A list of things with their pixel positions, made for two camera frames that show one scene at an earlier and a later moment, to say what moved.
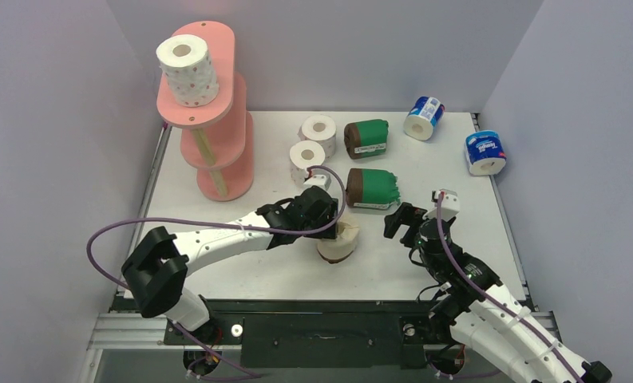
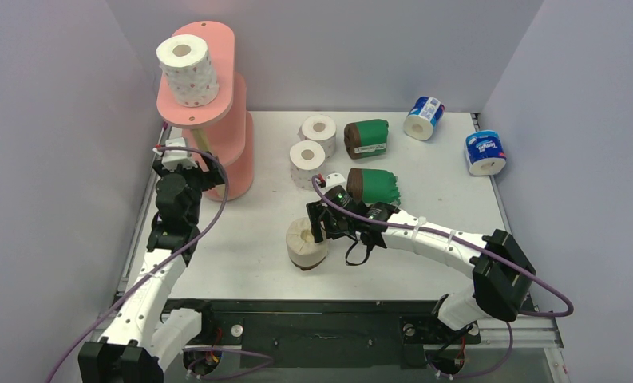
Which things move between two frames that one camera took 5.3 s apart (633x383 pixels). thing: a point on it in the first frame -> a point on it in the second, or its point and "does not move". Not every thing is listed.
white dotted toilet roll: (304, 155) does not move
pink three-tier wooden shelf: (216, 140) does not move
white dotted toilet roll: (322, 129) does not move
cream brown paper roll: (334, 250) -> (301, 246)
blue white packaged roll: (423, 117) does not move
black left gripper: (328, 218) -> (210, 179)
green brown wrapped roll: (372, 188) does not move
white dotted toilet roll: (188, 69) does not move
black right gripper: (409, 225) -> (319, 221)
